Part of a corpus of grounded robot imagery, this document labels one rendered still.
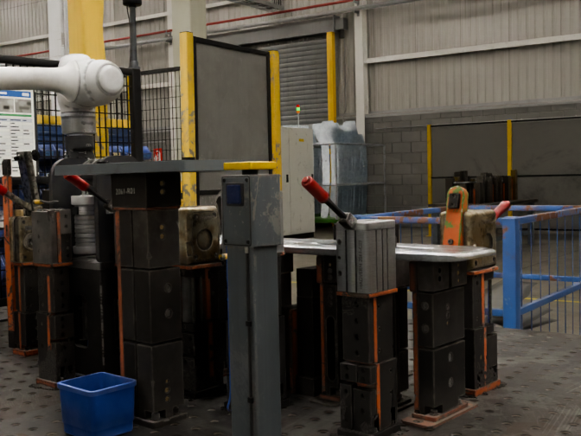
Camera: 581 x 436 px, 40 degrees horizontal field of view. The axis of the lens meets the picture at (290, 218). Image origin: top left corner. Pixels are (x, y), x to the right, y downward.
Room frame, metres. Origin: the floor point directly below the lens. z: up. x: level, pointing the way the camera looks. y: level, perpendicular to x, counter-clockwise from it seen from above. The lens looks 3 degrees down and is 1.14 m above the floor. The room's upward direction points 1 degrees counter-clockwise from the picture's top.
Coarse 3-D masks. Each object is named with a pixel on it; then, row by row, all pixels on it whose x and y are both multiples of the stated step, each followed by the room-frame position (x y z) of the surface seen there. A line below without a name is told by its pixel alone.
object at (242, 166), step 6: (240, 162) 1.23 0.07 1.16; (246, 162) 1.22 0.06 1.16; (252, 162) 1.22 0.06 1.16; (258, 162) 1.23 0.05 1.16; (264, 162) 1.24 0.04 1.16; (270, 162) 1.25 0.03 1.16; (228, 168) 1.25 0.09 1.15; (234, 168) 1.24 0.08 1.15; (240, 168) 1.23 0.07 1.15; (246, 168) 1.22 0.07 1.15; (252, 168) 1.22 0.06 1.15; (258, 168) 1.23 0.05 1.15; (264, 168) 1.24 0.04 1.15; (270, 168) 1.25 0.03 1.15; (246, 174) 1.25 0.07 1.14; (252, 174) 1.25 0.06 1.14; (258, 174) 1.26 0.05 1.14
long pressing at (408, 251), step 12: (288, 240) 1.68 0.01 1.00; (300, 240) 1.67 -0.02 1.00; (312, 240) 1.66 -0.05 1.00; (324, 240) 1.65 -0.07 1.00; (288, 252) 1.53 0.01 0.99; (300, 252) 1.51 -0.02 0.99; (312, 252) 1.49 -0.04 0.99; (324, 252) 1.47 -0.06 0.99; (396, 252) 1.37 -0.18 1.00; (408, 252) 1.35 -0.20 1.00; (420, 252) 1.34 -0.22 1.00; (432, 252) 1.33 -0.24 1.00; (444, 252) 1.33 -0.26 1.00; (456, 252) 1.35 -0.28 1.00; (468, 252) 1.37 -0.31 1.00; (480, 252) 1.38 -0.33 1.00; (492, 252) 1.40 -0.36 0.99
